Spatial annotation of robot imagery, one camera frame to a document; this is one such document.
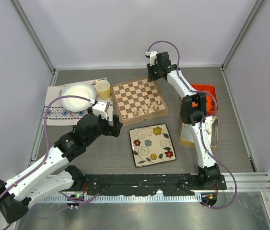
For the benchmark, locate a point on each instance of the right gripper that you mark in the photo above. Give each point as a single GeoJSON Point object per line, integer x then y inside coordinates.
{"type": "Point", "coordinates": [150, 76]}

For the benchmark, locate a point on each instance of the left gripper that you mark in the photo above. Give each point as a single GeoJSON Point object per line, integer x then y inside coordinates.
{"type": "Point", "coordinates": [111, 130]}

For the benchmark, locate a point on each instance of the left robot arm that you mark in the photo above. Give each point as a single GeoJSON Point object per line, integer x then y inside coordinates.
{"type": "Point", "coordinates": [51, 173]}

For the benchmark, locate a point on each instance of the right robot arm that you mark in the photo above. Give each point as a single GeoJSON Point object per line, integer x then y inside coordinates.
{"type": "Point", "coordinates": [193, 113]}

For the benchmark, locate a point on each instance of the wooden chessboard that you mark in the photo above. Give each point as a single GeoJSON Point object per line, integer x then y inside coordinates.
{"type": "Point", "coordinates": [135, 94]}

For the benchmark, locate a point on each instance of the floral square plate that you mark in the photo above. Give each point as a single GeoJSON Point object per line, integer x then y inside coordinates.
{"type": "Point", "coordinates": [151, 145]}

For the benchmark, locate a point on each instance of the yellow mug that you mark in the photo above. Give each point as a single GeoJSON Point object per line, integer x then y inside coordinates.
{"type": "Point", "coordinates": [103, 89]}

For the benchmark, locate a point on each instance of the white round bowl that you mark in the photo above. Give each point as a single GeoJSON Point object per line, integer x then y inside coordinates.
{"type": "Point", "coordinates": [84, 97]}

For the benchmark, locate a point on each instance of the patterned placemat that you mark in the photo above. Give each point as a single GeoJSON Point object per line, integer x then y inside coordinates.
{"type": "Point", "coordinates": [57, 114]}

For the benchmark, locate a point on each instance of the orange plastic box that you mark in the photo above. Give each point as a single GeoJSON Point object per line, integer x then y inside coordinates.
{"type": "Point", "coordinates": [207, 88]}

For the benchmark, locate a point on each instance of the gold metal tin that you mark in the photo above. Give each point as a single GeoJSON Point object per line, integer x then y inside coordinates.
{"type": "Point", "coordinates": [211, 122]}

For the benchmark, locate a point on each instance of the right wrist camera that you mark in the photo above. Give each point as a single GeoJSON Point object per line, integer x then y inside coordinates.
{"type": "Point", "coordinates": [152, 56]}

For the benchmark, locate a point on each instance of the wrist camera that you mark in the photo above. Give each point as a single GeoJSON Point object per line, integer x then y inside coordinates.
{"type": "Point", "coordinates": [152, 56]}
{"type": "Point", "coordinates": [101, 108]}

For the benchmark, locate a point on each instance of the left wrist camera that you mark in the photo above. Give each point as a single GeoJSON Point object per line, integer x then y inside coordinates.
{"type": "Point", "coordinates": [101, 108]}

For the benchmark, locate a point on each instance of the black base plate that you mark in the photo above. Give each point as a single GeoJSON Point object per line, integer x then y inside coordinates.
{"type": "Point", "coordinates": [171, 184]}

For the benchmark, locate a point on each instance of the white slotted cable duct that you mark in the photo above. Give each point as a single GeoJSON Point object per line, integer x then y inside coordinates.
{"type": "Point", "coordinates": [158, 198]}

